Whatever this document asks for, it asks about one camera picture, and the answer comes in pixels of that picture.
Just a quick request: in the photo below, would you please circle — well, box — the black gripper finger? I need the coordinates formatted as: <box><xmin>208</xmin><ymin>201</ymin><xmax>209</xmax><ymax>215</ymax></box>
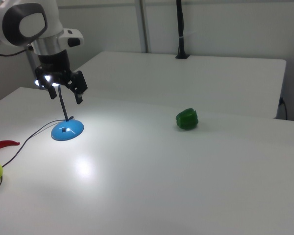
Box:
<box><xmin>66</xmin><ymin>70</ymin><xmax>89</xmax><ymax>105</ymax></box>
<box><xmin>35</xmin><ymin>66</ymin><xmax>58</xmax><ymax>100</ymax></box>

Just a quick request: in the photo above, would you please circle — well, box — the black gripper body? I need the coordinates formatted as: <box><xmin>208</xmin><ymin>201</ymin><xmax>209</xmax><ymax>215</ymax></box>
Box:
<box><xmin>37</xmin><ymin>49</ymin><xmax>74</xmax><ymax>86</ymax></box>

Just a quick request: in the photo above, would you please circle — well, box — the blue gooseneck desk lamp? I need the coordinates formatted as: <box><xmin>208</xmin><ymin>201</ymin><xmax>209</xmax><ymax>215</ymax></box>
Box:
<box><xmin>34</xmin><ymin>74</ymin><xmax>85</xmax><ymax>141</ymax></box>

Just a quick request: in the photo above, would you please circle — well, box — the red chili pepper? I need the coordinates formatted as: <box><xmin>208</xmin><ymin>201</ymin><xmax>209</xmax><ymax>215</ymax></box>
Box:
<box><xmin>0</xmin><ymin>140</ymin><xmax>21</xmax><ymax>154</ymax></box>

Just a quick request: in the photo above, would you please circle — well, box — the green bell pepper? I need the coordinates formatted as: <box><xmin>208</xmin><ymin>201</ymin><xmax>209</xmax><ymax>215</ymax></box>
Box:
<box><xmin>175</xmin><ymin>108</ymin><xmax>200</xmax><ymax>131</ymax></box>

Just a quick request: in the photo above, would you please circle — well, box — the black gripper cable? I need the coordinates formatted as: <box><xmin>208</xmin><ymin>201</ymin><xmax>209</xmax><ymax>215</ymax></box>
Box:
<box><xmin>0</xmin><ymin>40</ymin><xmax>33</xmax><ymax>56</ymax></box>

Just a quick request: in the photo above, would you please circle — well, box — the dark lamp power cable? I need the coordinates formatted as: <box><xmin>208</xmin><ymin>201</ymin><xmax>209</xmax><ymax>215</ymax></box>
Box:
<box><xmin>0</xmin><ymin>115</ymin><xmax>74</xmax><ymax>235</ymax></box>

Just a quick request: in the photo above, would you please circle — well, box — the grey metal wall strip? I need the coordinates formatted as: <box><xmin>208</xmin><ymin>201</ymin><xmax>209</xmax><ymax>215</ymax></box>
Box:
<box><xmin>136</xmin><ymin>0</ymin><xmax>153</xmax><ymax>53</ymax></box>

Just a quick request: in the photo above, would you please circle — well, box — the black camera stand pole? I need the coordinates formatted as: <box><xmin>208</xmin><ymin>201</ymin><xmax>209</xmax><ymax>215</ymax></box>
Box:
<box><xmin>174</xmin><ymin>0</ymin><xmax>191</xmax><ymax>60</ymax></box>

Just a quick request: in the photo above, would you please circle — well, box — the wall outlet with plug cable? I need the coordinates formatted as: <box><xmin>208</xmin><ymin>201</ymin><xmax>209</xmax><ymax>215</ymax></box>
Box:
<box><xmin>279</xmin><ymin>96</ymin><xmax>289</xmax><ymax>121</ymax></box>

